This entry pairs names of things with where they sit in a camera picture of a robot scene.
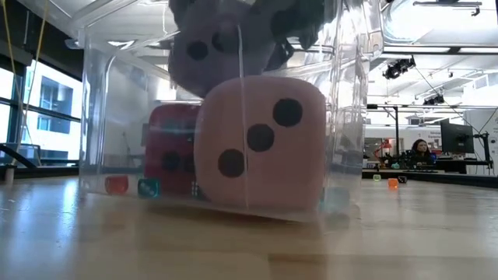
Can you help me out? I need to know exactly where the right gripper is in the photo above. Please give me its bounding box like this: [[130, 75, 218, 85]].
[[270, 0, 326, 73]]

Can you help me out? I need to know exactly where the large purple foam die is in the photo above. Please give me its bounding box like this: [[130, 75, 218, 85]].
[[167, 0, 291, 99]]

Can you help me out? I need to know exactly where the large pink foam die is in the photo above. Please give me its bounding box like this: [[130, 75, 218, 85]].
[[193, 75, 328, 213]]

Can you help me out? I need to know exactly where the large red foam die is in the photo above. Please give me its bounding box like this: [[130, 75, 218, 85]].
[[143, 103, 202, 198]]

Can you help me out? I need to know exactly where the clear plastic container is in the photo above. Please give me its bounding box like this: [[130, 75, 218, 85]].
[[17, 0, 386, 223]]

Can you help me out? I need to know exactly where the small orange-red die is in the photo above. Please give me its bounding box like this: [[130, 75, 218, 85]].
[[103, 174, 130, 196]]

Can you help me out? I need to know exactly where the black ceiling spotlight cluster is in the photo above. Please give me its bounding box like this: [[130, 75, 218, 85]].
[[382, 57, 416, 81]]

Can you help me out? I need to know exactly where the red desk lamp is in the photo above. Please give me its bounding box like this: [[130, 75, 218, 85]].
[[373, 138, 393, 159]]

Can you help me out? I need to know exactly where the person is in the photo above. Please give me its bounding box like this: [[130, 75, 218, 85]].
[[409, 138, 433, 167]]

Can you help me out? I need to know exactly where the black computer monitor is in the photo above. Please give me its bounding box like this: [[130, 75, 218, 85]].
[[440, 118, 475, 155]]

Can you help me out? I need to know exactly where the black background frame stand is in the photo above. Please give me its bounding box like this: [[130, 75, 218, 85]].
[[367, 103, 400, 156]]

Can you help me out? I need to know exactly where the orange power cable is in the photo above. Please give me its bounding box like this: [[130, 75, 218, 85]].
[[15, 0, 50, 156]]

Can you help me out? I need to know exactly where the yellow power cable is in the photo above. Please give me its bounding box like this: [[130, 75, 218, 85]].
[[1, 0, 28, 156]]

